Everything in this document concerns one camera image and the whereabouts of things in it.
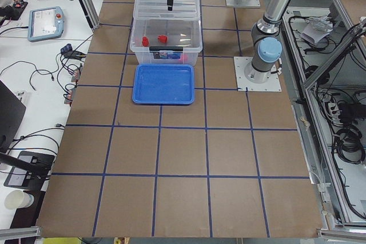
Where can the blue plastic tray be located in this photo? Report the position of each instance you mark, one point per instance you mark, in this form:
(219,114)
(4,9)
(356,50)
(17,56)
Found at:
(163,84)

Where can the clear plastic storage box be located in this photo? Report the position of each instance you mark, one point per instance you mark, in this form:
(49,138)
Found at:
(184,37)

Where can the white paper cup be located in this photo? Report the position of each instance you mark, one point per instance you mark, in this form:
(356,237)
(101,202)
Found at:
(18,199)

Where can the red block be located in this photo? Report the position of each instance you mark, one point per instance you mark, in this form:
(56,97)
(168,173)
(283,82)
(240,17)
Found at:
(184,58)
(162,39)
(145,41)

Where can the teach pendant near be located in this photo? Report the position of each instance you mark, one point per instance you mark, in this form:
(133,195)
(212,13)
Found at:
(46,23)

